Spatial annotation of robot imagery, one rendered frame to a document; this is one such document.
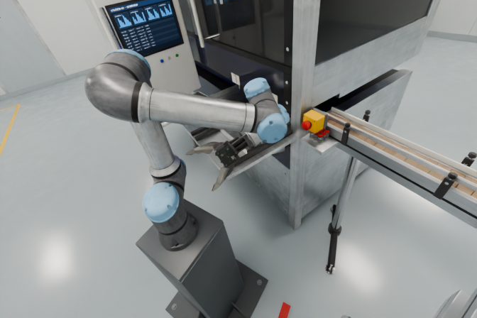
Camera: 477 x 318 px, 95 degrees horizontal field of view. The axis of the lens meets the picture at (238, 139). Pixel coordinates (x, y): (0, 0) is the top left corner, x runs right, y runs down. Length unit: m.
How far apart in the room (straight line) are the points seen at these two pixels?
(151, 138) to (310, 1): 0.67
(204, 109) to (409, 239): 1.71
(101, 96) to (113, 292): 1.58
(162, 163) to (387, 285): 1.47
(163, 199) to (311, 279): 1.16
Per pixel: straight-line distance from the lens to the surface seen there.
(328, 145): 1.07
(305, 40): 0.88
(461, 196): 0.97
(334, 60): 1.06
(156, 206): 0.77
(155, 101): 0.52
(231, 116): 0.53
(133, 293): 1.88
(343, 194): 1.35
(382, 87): 1.59
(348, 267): 1.74
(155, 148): 0.77
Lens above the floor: 1.58
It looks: 39 degrees down
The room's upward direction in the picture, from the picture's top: 10 degrees counter-clockwise
